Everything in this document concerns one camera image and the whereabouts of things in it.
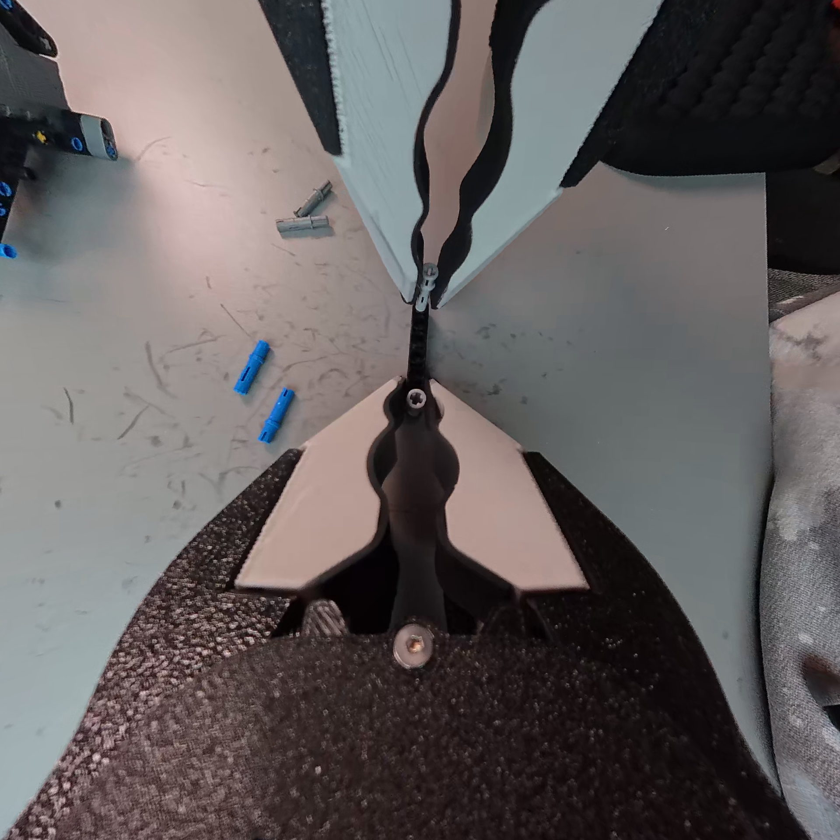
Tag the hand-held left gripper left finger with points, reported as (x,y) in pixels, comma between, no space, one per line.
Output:
(315,512)

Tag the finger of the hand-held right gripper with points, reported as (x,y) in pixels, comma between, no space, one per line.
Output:
(380,118)
(558,98)

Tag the black brick beam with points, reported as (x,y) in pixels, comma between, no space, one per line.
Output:
(418,348)

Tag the light grey brick pin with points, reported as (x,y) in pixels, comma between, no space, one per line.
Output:
(428,287)
(415,397)

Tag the black chair armrest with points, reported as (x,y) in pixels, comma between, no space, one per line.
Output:
(741,85)

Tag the person's leg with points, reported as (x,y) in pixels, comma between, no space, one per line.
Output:
(807,525)

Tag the grey and black brick model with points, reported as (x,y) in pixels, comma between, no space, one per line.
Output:
(33,98)

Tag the blue brick pin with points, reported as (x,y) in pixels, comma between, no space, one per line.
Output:
(277,416)
(251,369)

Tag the dark grey brick pin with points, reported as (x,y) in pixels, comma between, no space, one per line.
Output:
(302,224)
(315,195)

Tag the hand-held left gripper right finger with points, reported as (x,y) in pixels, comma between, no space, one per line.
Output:
(505,518)

